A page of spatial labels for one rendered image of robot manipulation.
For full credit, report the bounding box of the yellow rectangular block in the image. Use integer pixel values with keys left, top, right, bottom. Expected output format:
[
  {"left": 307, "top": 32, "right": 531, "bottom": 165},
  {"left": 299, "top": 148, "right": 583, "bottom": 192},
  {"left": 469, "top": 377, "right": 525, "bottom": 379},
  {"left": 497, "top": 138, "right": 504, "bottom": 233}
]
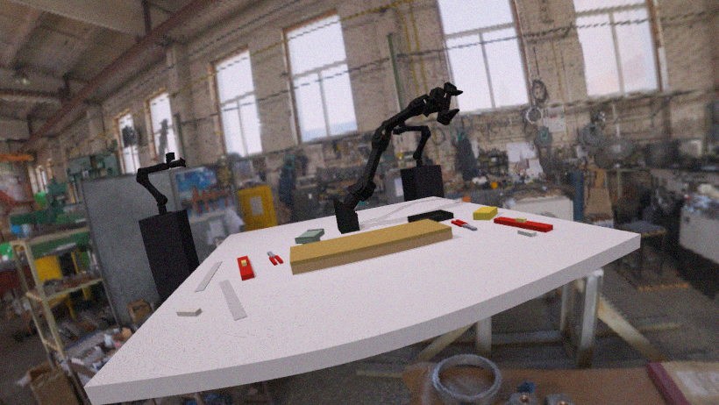
[{"left": 473, "top": 207, "right": 498, "bottom": 221}]

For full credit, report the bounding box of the red rectangular block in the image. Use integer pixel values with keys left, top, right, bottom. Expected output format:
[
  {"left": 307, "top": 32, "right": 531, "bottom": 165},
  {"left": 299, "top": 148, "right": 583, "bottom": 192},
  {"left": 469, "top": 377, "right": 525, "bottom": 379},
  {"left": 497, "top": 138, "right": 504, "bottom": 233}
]
[
  {"left": 237, "top": 256, "right": 254, "bottom": 281},
  {"left": 494, "top": 217, "right": 553, "bottom": 233}
]

